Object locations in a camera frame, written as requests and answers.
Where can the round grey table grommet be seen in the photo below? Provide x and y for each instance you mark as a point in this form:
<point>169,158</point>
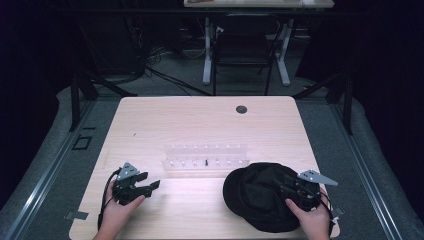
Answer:
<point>241,109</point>

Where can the black cap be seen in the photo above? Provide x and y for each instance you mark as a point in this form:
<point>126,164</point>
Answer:
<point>253,196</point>

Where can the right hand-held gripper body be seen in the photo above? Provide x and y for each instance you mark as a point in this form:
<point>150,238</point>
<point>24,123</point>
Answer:
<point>303,193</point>

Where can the black metal stand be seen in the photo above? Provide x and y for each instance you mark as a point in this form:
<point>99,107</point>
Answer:
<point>83,90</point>
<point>340,93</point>

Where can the black chair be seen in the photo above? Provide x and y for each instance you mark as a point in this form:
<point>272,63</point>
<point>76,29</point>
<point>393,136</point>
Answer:
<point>245,46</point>

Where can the person's right hand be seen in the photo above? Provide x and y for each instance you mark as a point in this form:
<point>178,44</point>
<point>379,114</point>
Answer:
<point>311,221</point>

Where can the white-legged desk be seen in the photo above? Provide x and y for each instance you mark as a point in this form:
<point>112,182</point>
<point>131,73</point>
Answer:
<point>260,3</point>

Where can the grey tape piece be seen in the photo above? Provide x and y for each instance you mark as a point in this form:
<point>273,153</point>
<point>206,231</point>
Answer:
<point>338,212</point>
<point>77,215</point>

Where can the short black tape strip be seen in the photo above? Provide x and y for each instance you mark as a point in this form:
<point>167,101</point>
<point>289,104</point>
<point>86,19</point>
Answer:
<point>89,128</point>

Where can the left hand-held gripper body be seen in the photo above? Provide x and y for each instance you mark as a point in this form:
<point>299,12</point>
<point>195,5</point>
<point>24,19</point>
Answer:
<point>126,186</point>

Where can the person's left hand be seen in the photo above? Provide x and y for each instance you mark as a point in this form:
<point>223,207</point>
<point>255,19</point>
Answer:
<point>116,210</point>

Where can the aluminium floor rail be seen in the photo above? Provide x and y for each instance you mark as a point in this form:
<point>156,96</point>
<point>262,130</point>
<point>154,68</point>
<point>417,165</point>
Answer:
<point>43,186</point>
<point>366,180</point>

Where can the clear acrylic rack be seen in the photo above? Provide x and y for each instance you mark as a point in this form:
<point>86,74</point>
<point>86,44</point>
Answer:
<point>205,156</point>

